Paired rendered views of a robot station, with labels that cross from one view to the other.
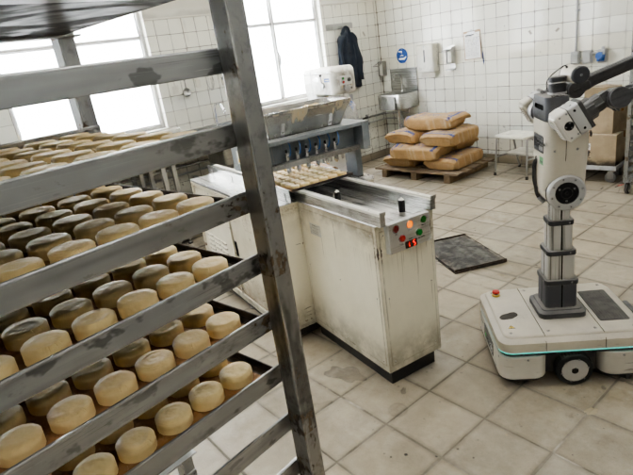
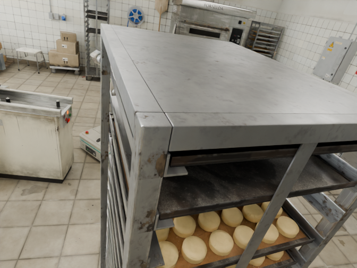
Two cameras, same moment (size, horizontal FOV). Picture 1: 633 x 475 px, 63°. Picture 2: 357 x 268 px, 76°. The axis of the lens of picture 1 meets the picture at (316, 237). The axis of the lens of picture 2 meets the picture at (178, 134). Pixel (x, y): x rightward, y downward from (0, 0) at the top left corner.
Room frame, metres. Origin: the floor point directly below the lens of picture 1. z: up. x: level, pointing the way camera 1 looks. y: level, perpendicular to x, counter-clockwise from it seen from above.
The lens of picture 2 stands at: (0.45, 0.99, 1.92)
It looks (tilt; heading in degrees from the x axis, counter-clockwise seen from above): 30 degrees down; 291
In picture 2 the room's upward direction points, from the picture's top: 11 degrees clockwise
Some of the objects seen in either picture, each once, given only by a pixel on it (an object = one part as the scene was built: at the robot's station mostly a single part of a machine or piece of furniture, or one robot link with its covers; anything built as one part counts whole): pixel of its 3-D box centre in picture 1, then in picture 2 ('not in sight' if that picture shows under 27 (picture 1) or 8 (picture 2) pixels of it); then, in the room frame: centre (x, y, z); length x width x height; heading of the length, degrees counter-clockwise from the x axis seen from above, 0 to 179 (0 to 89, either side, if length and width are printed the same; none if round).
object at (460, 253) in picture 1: (461, 252); not in sight; (3.58, -1.06, 0.02); 0.60 x 0.40 x 0.03; 10
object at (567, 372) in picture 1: (573, 367); not in sight; (1.96, -1.07, 0.08); 0.16 x 0.06 x 0.16; 81
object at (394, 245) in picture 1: (408, 232); (66, 116); (2.17, -0.41, 0.77); 0.24 x 0.04 x 0.14; 119
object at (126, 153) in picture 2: not in sight; (125, 140); (0.74, 0.58, 1.59); 0.64 x 0.03 x 0.03; 136
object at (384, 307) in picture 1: (366, 274); (31, 139); (2.49, -0.24, 0.45); 0.70 x 0.34 x 0.90; 29
